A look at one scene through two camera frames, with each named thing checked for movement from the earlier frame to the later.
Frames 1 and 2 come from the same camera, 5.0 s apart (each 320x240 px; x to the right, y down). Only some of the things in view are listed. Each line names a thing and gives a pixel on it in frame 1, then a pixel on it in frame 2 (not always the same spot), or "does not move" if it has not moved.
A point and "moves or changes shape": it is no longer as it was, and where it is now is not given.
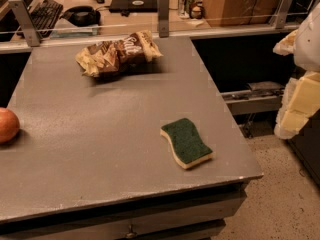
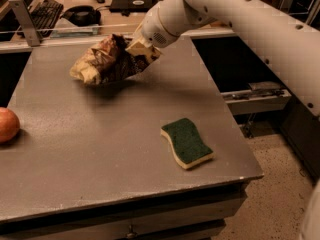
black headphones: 82,16 does not move
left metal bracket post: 23,13 does not move
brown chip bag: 119,57 moves or changes shape
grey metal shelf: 262,96 does not move
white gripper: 309,42 -> 154,31
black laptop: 133,4 does not move
